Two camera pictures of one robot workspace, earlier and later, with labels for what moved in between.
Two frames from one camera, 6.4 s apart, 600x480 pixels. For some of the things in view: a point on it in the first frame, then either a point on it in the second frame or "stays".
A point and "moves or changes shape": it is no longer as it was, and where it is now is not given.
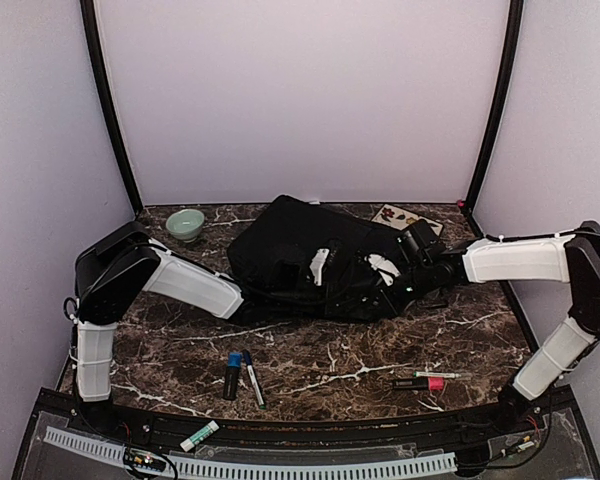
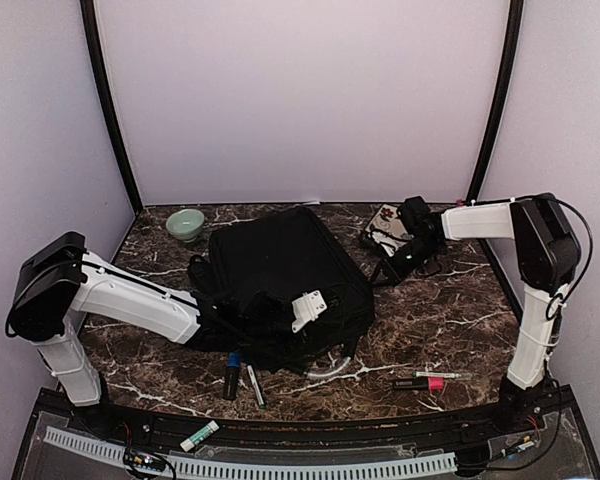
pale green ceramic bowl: [185, 225] stays
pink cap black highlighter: [426, 383] stays
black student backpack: [298, 260] moves or changes shape
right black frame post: [502, 91] stays
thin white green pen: [435, 374] stays
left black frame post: [88, 11] stays
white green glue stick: [189, 443] stays
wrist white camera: [316, 263] -> [307, 308]
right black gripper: [392, 306] -> [395, 273]
